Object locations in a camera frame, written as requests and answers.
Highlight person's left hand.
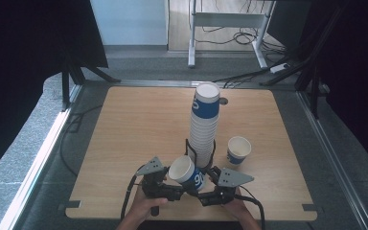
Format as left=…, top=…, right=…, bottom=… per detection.
left=128, top=192, right=169, bottom=221

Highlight tangled black floor cables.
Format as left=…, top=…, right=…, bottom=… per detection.
left=195, top=0, right=288, bottom=56

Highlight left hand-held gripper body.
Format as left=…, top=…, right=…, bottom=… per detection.
left=136, top=155, right=186, bottom=217

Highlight pale blue panel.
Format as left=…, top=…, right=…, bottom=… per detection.
left=89, top=0, right=170, bottom=47

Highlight thin black floor cable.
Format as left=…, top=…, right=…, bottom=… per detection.
left=59, top=104, right=104, bottom=177

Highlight hand-held gripper cable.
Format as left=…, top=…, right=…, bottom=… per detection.
left=120, top=172, right=142, bottom=221
left=236, top=193, right=267, bottom=230

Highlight black tripod stand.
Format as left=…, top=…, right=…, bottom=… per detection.
left=60, top=54, right=122, bottom=112

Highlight aluminium frame rail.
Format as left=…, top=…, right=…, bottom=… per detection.
left=295, top=90, right=368, bottom=230
left=0, top=84, right=84, bottom=230
left=114, top=80, right=202, bottom=88

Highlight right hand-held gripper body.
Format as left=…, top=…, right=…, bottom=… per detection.
left=200, top=168, right=256, bottom=207

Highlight white metal desk frame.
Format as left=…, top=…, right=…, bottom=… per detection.
left=187, top=0, right=276, bottom=70

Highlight dark curtain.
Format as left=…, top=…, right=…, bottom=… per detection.
left=300, top=0, right=368, bottom=179
left=0, top=0, right=109, bottom=185

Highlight black wire cup holder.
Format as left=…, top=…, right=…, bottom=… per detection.
left=184, top=137, right=219, bottom=175

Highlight black cables from power strip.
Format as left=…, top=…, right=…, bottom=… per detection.
left=212, top=68, right=273, bottom=90

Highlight stack of white paper cups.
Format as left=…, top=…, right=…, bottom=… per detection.
left=188, top=81, right=221, bottom=169

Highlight black metal stand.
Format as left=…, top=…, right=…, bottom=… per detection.
left=260, top=0, right=348, bottom=120

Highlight white power strip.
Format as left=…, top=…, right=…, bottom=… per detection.
left=269, top=62, right=291, bottom=74

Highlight blue banded paper cup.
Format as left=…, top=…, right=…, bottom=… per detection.
left=226, top=135, right=253, bottom=167
left=168, top=154, right=207, bottom=193

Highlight left hand-held gripper cable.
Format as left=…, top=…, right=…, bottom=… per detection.
left=120, top=172, right=142, bottom=221

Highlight person's right hand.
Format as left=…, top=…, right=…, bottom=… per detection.
left=222, top=187, right=254, bottom=221

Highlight right hand-held gripper cable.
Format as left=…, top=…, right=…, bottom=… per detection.
left=236, top=193, right=267, bottom=230

